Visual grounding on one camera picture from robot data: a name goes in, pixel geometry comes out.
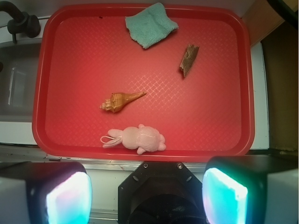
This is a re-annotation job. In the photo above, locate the steel sink basin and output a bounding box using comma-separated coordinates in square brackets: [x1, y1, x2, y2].
[0, 41, 41, 122]

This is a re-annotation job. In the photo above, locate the teal folded cloth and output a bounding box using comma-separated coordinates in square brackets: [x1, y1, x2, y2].
[125, 3, 179, 49]

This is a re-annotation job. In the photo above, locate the brown bark wood piece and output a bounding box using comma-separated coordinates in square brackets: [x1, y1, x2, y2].
[179, 44, 199, 77]

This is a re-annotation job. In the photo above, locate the pink plush bunny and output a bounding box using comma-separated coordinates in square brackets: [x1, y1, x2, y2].
[100, 124, 166, 155]

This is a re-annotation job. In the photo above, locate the orange spiral conch shell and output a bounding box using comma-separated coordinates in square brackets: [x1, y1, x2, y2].
[100, 91, 147, 113]

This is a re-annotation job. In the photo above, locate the red plastic tray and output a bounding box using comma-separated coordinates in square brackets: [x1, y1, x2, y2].
[32, 4, 255, 162]

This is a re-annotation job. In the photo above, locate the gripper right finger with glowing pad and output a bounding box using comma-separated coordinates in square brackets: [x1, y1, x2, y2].
[202, 155, 299, 224]

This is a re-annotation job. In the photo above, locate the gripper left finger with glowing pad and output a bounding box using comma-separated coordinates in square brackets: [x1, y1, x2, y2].
[0, 161, 92, 224]

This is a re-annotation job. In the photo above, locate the dark faucet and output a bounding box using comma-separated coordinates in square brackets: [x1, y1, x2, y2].
[0, 1, 41, 44]

